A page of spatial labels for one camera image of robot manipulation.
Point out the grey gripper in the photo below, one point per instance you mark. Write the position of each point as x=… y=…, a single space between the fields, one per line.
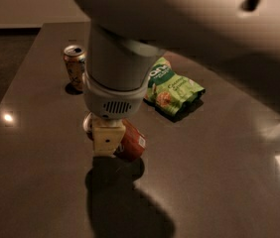
x=115 y=101

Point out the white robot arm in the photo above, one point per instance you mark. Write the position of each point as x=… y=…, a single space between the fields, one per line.
x=240 y=38

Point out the red coke can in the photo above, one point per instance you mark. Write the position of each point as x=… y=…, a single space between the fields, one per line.
x=132 y=145

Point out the gold silver soda can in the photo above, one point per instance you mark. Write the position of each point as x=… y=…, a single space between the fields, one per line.
x=74 y=58

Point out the green snack bag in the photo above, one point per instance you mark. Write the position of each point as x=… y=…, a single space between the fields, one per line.
x=168 y=91

